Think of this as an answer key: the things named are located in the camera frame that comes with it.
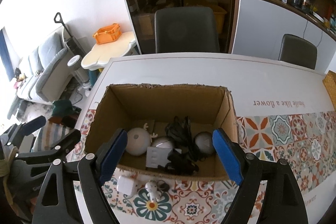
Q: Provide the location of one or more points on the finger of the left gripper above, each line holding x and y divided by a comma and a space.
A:
15, 134
59, 150

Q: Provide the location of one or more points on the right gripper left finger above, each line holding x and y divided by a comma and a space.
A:
57, 202

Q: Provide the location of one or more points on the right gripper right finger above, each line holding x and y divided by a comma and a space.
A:
283, 201

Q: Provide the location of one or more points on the pink round antler night light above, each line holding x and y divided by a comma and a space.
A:
138, 139

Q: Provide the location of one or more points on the white battery charger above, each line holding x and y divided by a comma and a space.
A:
156, 156

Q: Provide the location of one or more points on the black power adapter with cable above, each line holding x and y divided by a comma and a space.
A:
179, 165

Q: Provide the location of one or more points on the striped fabric chair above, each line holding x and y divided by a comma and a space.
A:
54, 129

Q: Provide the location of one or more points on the white square power adapter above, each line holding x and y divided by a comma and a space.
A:
127, 185

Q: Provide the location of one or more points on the green cap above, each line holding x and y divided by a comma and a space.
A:
62, 108

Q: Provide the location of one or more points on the grey sofa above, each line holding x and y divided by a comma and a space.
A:
45, 70

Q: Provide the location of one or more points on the patterned tile table mat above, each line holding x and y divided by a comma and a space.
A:
305, 141

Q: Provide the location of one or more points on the white round device in box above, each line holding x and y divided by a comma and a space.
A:
163, 142

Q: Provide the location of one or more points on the brown cardboard box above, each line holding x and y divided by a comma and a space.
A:
128, 105

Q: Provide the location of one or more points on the upright vacuum cleaner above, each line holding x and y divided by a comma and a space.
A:
69, 40

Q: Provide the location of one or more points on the grey round night light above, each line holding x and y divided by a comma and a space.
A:
204, 142

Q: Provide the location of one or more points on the cream flower shaped kids table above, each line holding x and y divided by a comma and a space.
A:
99, 56

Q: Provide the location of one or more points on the woven wicker tissue box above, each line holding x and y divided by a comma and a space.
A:
330, 84

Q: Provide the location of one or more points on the orange plastic crate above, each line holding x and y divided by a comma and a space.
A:
107, 34

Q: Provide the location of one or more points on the dark dining chair right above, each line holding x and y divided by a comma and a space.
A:
298, 51

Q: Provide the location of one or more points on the dark dining chair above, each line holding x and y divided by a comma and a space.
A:
185, 29
298, 51

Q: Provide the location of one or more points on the dark dining chair centre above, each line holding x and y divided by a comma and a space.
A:
185, 29

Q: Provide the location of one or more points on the white sideboard with shelves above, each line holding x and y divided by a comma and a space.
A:
259, 26

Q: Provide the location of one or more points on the white doll figure keychain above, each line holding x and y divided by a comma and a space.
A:
155, 189

